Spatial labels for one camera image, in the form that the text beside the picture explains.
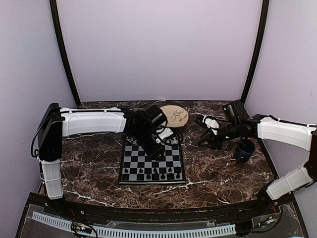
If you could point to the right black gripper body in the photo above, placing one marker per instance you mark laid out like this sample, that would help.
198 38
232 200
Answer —
219 144

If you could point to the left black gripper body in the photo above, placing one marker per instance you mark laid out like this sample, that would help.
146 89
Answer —
143 139

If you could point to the black white chess board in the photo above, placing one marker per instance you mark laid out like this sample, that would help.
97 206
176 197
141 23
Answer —
133 156

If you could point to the black king piece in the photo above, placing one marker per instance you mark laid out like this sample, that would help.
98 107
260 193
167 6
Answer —
155 177

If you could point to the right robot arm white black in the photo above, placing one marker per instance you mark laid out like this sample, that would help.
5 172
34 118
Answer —
240 125

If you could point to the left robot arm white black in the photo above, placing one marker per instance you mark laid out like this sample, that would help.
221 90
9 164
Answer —
59 123

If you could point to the row of white chess pieces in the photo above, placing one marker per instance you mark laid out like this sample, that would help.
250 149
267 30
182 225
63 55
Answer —
171 140

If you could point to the dark blue mug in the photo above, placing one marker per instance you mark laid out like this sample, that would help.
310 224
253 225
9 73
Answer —
244 150

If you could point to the beige bird painted plate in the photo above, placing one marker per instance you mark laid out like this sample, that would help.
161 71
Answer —
176 116

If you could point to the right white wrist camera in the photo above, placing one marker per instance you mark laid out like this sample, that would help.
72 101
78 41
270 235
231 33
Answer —
207 122

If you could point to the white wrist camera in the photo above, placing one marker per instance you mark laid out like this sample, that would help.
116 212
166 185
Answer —
207 122
163 134

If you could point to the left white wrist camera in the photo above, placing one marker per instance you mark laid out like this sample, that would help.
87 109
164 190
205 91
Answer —
163 134

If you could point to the white slotted cable duct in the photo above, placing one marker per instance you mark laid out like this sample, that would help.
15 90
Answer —
132 230

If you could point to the right black frame post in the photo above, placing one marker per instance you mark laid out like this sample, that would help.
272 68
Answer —
256 51

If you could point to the black frame post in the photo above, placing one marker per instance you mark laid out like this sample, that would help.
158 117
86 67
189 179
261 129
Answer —
256 51
62 52

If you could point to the left black frame post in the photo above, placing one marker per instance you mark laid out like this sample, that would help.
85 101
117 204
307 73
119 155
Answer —
62 52

